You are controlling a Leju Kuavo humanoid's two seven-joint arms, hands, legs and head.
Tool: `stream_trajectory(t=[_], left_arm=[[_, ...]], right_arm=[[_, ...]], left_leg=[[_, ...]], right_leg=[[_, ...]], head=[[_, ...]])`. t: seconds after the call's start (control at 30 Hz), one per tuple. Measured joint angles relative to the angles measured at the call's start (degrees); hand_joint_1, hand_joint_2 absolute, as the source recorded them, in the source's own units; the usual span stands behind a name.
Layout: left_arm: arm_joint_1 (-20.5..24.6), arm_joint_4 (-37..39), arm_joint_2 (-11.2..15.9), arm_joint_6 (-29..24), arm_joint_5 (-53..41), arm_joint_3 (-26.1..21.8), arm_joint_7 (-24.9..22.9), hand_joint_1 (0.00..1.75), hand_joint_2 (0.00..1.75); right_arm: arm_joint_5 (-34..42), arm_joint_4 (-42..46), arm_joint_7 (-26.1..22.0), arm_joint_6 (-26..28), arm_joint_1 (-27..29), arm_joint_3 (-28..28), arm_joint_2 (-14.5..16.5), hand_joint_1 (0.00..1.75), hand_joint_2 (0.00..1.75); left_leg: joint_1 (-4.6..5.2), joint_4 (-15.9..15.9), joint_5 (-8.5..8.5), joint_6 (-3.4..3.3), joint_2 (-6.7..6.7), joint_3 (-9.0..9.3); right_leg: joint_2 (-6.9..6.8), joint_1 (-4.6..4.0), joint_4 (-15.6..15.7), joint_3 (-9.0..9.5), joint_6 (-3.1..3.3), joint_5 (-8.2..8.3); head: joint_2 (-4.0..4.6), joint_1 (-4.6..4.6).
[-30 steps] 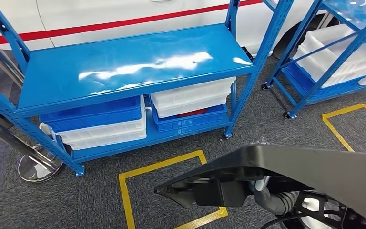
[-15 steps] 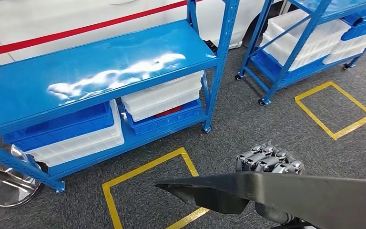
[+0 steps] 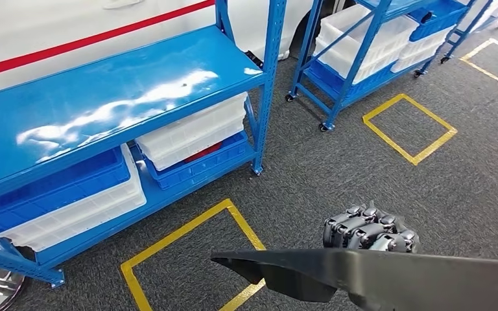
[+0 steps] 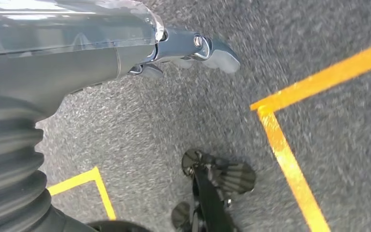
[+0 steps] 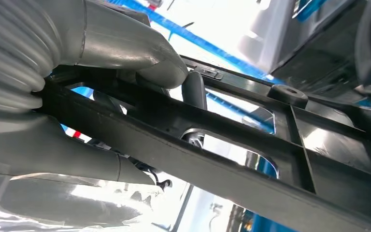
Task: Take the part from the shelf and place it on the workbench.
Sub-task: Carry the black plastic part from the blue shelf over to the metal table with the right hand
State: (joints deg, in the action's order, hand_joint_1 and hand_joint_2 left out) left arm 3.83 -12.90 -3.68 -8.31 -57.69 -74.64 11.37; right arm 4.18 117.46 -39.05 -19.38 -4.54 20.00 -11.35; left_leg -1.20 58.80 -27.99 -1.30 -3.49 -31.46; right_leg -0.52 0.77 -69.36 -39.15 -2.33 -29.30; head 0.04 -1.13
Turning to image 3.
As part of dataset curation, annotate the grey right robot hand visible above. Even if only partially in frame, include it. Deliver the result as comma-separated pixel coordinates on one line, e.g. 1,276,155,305
322,202,421,254

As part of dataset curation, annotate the black plastic panel part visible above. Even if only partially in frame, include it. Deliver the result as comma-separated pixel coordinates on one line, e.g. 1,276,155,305
210,248,498,311

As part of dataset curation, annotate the blue wheeled shelf cart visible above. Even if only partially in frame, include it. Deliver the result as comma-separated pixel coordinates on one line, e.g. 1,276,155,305
440,0,498,65
285,0,477,133

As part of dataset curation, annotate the red part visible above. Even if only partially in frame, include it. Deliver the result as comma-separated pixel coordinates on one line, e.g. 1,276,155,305
184,142,224,163

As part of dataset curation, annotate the blue metal shelf rack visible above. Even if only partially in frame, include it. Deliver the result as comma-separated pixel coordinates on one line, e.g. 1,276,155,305
0,0,289,289

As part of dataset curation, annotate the yellow floor tape square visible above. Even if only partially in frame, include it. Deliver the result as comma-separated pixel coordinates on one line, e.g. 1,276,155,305
120,198,267,311
459,38,498,92
362,93,458,166

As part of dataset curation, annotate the white car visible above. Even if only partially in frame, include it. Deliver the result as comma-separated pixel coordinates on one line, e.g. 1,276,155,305
0,0,349,97

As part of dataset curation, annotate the red barrier belt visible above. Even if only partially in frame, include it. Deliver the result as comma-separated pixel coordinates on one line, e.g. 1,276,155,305
0,0,215,82

